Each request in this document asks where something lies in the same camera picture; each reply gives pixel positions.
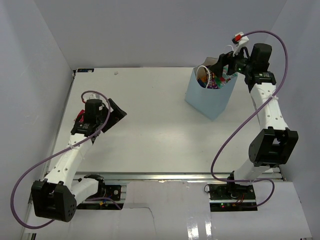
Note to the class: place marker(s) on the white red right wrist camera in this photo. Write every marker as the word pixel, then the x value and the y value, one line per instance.
pixel 239 42

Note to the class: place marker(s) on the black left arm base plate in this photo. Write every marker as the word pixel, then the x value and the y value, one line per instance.
pixel 112 191

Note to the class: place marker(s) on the blue corner label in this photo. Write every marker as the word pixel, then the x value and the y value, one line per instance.
pixel 85 70

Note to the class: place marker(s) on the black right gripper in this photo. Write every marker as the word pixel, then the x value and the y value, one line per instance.
pixel 224 59

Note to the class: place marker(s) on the blue kettle chip bag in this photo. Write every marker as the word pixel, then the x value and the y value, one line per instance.
pixel 201 83

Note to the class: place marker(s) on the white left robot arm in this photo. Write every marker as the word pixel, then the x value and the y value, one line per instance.
pixel 56 197

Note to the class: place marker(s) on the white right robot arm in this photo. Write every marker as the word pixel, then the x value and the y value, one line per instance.
pixel 275 142

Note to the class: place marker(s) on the light blue paper bag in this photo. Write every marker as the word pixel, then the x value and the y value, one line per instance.
pixel 210 102

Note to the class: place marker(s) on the teal Fox's candy bag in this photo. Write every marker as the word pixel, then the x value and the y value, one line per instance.
pixel 221 81

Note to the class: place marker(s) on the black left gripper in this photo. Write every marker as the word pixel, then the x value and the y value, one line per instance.
pixel 115 116

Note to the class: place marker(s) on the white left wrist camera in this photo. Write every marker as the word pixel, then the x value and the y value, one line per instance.
pixel 94 96

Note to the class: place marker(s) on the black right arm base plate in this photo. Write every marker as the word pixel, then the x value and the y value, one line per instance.
pixel 226 192

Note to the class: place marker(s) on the aluminium front frame rail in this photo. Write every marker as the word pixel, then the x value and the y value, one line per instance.
pixel 148 176

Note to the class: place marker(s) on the orange honey dijon chip bag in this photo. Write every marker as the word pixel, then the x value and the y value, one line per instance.
pixel 204 79

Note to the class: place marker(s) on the red candy wrapper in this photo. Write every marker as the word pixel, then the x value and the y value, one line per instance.
pixel 80 117

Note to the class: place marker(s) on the brown purple M&M's pack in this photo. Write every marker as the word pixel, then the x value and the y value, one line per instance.
pixel 211 81

